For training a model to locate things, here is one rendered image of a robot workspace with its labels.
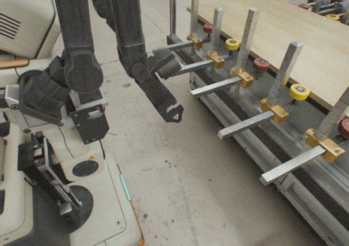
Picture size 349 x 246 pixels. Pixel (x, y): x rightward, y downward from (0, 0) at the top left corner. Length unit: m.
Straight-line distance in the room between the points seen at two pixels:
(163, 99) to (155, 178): 1.14
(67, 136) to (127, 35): 0.50
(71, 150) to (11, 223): 0.27
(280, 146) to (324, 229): 0.68
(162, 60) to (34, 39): 0.31
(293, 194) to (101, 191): 1.21
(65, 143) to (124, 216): 0.62
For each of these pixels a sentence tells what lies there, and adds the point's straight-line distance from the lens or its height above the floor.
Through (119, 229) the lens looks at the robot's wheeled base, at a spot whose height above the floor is 0.28.
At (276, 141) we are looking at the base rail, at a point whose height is 0.70.
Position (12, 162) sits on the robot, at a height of 0.81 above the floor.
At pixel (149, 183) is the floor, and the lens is 1.70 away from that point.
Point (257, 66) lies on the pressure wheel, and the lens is 1.22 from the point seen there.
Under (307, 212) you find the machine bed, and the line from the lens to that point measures 1.65.
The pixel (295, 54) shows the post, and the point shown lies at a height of 1.10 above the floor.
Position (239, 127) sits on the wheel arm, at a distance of 0.97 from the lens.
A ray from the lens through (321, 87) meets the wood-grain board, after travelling 1.20.
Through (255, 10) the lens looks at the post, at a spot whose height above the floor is 1.17.
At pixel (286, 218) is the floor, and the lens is 1.77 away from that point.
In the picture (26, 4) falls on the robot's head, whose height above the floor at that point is 1.35.
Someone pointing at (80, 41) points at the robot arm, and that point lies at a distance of 0.49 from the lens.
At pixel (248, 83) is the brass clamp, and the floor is 0.84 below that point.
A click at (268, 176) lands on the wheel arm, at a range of 0.82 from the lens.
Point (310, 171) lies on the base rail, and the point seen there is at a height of 0.70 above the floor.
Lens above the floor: 1.51
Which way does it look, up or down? 46 degrees down
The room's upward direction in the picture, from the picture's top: straight up
